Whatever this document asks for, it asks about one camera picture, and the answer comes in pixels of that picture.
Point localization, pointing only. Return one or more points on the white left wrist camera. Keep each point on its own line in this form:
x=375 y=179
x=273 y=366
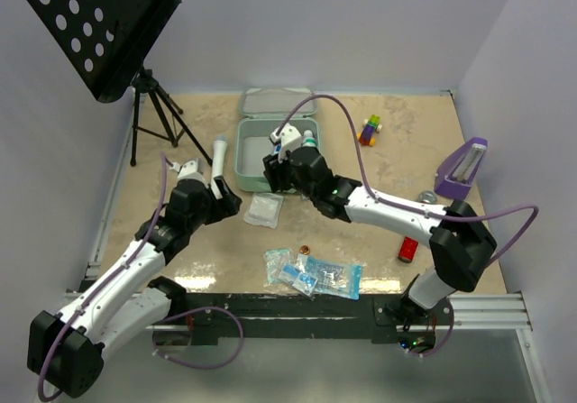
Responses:
x=191 y=169

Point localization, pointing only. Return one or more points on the red silver flashlight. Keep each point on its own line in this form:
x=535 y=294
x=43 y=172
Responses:
x=407 y=250

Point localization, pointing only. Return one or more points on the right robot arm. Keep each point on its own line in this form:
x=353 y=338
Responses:
x=460 y=244

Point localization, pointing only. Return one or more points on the colourful toy car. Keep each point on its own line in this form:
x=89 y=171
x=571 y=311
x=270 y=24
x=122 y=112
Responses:
x=370 y=127

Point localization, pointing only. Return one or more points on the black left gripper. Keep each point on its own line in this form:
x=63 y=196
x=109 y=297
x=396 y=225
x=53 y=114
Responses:
x=227 y=206

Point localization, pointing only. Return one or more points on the blue white swab packet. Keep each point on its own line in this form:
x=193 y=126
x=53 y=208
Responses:
x=294 y=276

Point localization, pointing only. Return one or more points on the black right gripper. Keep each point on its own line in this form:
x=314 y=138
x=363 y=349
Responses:
x=274 y=169

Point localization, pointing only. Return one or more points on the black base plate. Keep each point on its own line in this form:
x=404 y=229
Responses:
x=207 y=327

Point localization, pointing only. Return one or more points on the green dotted plaster packet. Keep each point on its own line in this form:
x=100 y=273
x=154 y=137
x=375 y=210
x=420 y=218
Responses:
x=273 y=259

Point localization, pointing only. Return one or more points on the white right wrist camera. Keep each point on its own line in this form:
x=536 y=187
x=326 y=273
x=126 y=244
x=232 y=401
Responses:
x=288 y=136

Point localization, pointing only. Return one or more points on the white plastic tube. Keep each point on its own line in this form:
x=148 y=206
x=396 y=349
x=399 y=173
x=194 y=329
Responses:
x=219 y=150

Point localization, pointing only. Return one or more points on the clear gauze packet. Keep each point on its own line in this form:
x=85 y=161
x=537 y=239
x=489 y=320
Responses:
x=264 y=210

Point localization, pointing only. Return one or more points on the black music stand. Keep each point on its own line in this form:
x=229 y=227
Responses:
x=107 y=42

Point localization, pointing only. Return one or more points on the mint green medicine case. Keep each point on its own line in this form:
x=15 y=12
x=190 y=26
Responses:
x=263 y=109

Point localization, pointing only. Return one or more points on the purple metronome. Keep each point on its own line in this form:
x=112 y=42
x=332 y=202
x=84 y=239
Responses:
x=455 y=175

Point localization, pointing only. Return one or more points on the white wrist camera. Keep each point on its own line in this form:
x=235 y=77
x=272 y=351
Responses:
x=288 y=136
x=191 y=169

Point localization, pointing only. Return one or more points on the aluminium rail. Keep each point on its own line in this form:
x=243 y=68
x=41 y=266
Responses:
x=491 y=310

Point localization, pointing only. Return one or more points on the large blue mask packet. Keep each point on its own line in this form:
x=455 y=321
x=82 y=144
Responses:
x=335 y=279

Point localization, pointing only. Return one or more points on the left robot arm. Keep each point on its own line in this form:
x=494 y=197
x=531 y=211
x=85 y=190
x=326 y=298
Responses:
x=67 y=349

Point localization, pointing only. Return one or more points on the white green label bottle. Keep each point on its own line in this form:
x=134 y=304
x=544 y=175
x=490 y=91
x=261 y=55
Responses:
x=309 y=140

